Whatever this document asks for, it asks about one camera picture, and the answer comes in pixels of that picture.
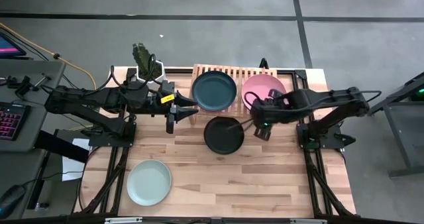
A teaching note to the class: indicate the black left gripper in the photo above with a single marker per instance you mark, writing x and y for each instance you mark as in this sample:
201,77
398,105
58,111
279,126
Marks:
169,124

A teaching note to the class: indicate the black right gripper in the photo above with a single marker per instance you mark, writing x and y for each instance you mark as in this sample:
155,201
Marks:
263,113

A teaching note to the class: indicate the black plate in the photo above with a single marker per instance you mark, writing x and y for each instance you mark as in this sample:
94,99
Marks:
222,139

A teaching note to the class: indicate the dark teal plate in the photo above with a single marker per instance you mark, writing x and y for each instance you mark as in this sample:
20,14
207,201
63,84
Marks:
214,90

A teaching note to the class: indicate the pale green plate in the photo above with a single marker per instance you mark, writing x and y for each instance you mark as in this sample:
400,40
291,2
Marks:
149,183

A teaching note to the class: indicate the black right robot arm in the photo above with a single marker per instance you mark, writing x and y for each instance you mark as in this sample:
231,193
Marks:
331,99

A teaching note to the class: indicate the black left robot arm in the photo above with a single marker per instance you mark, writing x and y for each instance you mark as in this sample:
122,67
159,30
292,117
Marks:
83,99

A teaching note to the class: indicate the slatted wooden shelf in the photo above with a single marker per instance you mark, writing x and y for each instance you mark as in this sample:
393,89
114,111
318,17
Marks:
240,72

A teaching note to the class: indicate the pink plate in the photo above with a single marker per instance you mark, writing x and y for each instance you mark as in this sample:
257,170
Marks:
261,83

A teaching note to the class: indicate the green cactus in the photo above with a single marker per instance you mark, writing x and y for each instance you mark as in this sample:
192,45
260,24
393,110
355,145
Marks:
142,56

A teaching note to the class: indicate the black clamp on table edge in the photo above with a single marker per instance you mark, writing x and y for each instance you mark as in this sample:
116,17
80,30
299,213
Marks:
264,64

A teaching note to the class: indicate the white paper sheet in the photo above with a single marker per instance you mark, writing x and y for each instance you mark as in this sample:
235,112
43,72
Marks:
71,171

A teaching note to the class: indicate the black flat panel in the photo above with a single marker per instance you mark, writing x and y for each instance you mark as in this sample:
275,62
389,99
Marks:
59,146

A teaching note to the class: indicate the grey desk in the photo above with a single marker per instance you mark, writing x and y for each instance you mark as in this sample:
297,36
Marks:
33,124

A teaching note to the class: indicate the grey metal stand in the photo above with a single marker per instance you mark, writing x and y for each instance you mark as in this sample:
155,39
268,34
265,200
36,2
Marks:
397,131

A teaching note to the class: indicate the backlit black keyboard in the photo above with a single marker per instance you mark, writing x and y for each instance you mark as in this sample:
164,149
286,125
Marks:
11,121

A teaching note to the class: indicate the black device with green light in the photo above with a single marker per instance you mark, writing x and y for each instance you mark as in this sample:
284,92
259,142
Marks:
419,93

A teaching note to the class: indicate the computer monitor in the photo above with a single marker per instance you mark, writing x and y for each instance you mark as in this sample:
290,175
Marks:
8,46

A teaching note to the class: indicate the black computer mouse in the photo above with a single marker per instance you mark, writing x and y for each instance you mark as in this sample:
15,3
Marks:
11,199

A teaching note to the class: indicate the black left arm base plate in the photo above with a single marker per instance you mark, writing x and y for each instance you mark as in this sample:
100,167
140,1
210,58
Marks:
109,141

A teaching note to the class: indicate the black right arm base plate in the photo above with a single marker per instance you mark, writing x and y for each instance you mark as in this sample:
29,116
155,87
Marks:
331,141

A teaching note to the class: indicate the silver metal bracket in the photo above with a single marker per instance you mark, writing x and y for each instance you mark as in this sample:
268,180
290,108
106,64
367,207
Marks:
308,221
122,220

